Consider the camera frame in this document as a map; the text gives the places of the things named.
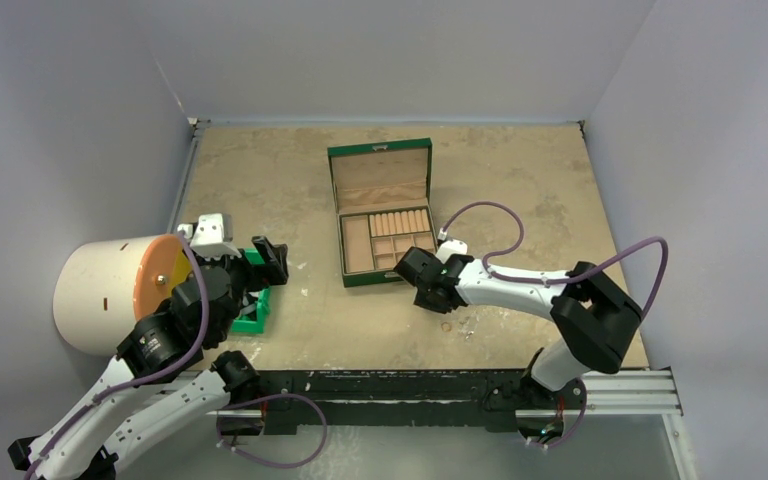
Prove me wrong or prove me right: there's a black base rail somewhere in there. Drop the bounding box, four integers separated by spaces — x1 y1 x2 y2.
214 367 587 439

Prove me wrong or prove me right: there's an aluminium rail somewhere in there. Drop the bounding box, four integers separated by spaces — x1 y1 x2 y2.
583 369 683 416

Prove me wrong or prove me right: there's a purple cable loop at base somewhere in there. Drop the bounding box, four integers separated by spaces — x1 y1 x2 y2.
215 392 327 469

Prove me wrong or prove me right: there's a green jewelry box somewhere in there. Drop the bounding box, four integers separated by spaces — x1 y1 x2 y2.
327 138 437 288

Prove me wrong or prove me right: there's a green plastic bin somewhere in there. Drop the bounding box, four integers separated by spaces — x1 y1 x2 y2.
225 249 271 335

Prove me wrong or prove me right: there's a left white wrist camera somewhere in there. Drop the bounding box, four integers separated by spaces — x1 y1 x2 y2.
175 213 242 260

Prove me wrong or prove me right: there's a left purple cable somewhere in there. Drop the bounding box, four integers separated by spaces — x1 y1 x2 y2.
22 233 212 480

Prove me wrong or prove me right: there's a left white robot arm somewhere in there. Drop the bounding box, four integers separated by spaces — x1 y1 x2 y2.
8 235 289 479

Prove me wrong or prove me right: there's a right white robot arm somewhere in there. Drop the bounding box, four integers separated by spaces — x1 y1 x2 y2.
394 247 643 407

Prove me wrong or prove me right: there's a white cylinder with orange lid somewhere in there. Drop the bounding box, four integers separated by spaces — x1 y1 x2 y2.
52 234 192 356

